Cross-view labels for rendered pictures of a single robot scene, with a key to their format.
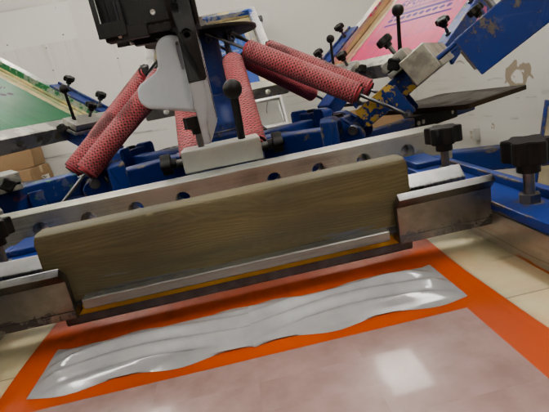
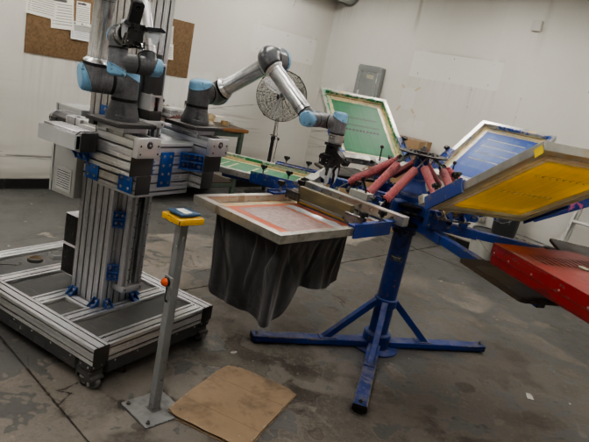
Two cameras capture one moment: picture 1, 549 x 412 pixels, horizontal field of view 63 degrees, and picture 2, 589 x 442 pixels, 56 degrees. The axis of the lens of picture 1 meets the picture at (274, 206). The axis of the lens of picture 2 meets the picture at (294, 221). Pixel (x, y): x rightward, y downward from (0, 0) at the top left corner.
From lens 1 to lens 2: 249 cm
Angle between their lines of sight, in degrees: 43
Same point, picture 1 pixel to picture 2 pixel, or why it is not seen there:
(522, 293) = not seen: hidden behind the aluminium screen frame
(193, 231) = (317, 198)
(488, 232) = not seen: hidden behind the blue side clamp
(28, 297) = (294, 194)
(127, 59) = (521, 120)
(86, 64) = (491, 112)
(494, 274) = not seen: hidden behind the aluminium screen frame
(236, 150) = (361, 195)
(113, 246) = (308, 194)
